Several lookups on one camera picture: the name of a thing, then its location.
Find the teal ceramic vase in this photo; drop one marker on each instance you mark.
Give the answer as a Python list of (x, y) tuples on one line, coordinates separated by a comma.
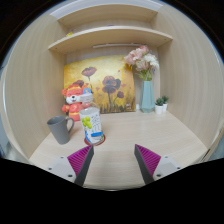
[(147, 97)]

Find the small potted plant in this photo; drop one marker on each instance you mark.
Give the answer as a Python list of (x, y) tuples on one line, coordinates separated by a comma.
[(165, 102), (159, 105)]

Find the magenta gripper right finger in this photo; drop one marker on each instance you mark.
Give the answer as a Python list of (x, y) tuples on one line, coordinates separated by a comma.
[(153, 166)]

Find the small potted plant front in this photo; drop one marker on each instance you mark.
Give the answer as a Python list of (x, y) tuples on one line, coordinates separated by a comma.
[(159, 105)]

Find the small potted plant back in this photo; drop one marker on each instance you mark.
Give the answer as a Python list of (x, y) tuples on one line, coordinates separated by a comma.
[(165, 102)]

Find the pink white flower bouquet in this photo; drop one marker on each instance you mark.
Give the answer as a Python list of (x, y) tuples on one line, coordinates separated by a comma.
[(144, 62)]

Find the grey ceramic mug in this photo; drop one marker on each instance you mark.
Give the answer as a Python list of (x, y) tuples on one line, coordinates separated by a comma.
[(60, 127)]

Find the yellow flower painting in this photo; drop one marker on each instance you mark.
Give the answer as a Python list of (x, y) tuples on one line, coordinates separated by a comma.
[(110, 80)]

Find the white light bar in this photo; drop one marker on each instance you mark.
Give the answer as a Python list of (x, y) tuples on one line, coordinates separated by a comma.
[(117, 45)]

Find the clear plastic water bottle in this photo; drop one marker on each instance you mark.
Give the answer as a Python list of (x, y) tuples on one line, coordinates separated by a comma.
[(90, 117)]

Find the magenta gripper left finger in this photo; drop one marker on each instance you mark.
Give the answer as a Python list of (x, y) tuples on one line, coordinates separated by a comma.
[(73, 168)]

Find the red plush mascot toy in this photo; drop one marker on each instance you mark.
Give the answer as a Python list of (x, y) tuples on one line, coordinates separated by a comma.
[(72, 97)]

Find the red round coaster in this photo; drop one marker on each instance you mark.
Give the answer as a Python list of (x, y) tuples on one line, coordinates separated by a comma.
[(100, 142)]

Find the wooden shelf unit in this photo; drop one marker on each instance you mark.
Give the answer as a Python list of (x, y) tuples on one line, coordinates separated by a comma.
[(191, 74)]

